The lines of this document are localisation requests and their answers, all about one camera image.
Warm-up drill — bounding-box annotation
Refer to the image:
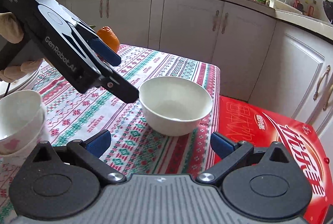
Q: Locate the white stained plate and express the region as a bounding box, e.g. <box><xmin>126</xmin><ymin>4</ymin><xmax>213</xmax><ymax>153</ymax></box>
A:
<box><xmin>0</xmin><ymin>69</ymin><xmax>40</xmax><ymax>98</ymax></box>

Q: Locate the red printed box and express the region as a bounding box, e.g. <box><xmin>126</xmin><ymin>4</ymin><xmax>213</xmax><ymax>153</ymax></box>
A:
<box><xmin>218</xmin><ymin>96</ymin><xmax>332</xmax><ymax>223</ymax></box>

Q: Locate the left gloved hand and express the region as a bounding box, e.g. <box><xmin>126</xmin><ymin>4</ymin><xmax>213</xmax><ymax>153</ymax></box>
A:
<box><xmin>0</xmin><ymin>12</ymin><xmax>44</xmax><ymax>84</ymax></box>

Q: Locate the bumpy orange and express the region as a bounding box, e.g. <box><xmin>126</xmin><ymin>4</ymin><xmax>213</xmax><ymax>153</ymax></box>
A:
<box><xmin>97</xmin><ymin>26</ymin><xmax>120</xmax><ymax>53</ymax></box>

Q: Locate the white rectangular tray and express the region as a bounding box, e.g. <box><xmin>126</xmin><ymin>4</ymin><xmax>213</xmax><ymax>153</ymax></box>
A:
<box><xmin>266</xmin><ymin>0</ymin><xmax>303</xmax><ymax>15</ymax></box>

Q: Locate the patterned tablecloth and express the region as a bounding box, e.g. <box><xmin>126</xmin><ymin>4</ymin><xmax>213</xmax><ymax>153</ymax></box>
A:
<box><xmin>0</xmin><ymin>44</ymin><xmax>221</xmax><ymax>224</ymax></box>

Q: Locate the white floral bowl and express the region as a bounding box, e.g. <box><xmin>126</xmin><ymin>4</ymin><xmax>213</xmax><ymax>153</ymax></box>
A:
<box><xmin>1</xmin><ymin>107</ymin><xmax>50</xmax><ymax>162</ymax></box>
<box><xmin>139</xmin><ymin>76</ymin><xmax>213</xmax><ymax>136</ymax></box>
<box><xmin>0</xmin><ymin>89</ymin><xmax>46</xmax><ymax>156</ymax></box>

